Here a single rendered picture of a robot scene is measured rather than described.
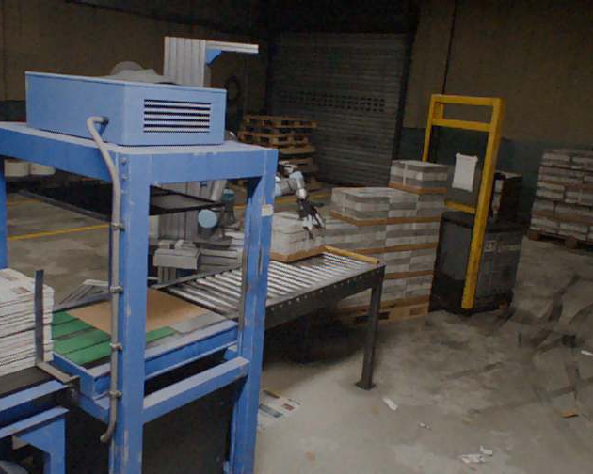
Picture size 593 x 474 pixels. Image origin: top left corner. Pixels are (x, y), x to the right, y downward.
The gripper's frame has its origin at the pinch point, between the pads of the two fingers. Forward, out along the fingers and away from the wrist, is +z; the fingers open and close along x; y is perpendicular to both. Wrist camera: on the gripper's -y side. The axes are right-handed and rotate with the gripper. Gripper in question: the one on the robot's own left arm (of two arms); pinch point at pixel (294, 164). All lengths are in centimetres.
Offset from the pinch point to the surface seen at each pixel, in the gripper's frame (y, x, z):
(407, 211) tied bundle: 26, 35, 87
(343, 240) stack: 45, 45, 28
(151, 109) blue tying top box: -71, 201, -148
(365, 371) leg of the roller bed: 96, 138, 6
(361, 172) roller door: 172, -595, 428
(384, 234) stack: 43, 39, 68
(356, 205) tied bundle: 21, 36, 40
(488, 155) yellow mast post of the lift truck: -22, 36, 153
